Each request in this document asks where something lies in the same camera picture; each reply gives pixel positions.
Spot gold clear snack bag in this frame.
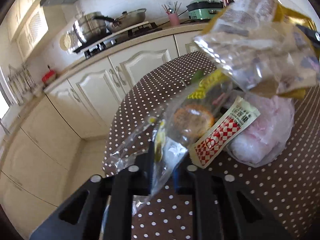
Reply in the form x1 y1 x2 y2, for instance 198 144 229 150
194 0 319 98

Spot steel wok with lid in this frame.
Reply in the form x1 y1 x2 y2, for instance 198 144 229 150
92 8 146 33

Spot cream upper kitchen cabinets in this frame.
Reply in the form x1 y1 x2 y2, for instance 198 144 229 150
6 0 48 62

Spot brown polka dot tablecloth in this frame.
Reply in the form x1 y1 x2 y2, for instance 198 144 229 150
103 52 319 239

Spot cream kitchen cabinets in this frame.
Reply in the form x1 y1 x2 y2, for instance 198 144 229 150
6 0 48 62
1 24 202 239

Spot pink plastic bag bundle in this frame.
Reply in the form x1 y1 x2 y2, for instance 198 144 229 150
224 90 295 167

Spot stainless steel steamer pot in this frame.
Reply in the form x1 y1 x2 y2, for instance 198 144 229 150
72 11 107 44

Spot hanging utensil rack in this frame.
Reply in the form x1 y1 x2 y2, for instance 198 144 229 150
7 64 37 105

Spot green electric cooker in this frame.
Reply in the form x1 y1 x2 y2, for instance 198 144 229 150
187 0 223 21

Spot cream lower kitchen cabinets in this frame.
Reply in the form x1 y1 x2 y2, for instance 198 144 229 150
1 24 202 239

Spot clear bag with pastry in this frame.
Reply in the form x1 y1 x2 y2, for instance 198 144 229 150
106 70 233 215

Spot round cream strainer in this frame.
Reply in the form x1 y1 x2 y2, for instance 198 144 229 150
59 33 74 51

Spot black gas stove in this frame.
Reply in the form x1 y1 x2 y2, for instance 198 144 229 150
71 21 162 59

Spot pink utensil holder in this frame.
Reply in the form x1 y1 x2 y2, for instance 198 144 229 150
162 1 181 27

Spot red white checkered wrapper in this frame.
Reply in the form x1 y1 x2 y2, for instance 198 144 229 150
189 96 260 169

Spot red bowl on counter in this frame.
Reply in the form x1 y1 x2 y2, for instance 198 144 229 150
42 65 57 86

